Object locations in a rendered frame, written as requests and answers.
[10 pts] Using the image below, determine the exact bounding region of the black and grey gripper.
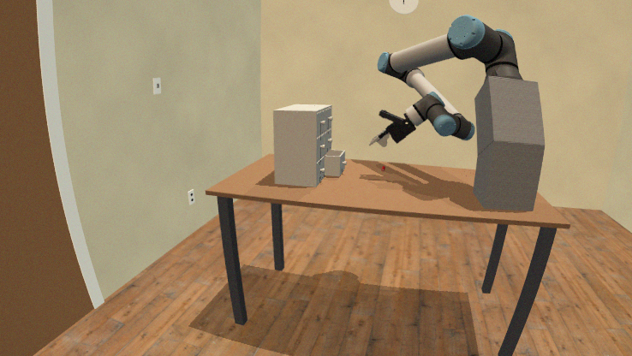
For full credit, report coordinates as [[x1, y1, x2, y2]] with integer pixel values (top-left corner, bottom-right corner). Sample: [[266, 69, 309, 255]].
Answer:
[[369, 113, 416, 147]]

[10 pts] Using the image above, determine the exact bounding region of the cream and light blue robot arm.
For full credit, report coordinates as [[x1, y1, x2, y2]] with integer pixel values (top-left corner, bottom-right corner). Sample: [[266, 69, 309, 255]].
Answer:
[[378, 15, 523, 140]]

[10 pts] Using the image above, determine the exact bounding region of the white chest of drawers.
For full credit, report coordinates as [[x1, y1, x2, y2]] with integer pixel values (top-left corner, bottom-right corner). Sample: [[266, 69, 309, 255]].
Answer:
[[273, 104, 332, 187]]

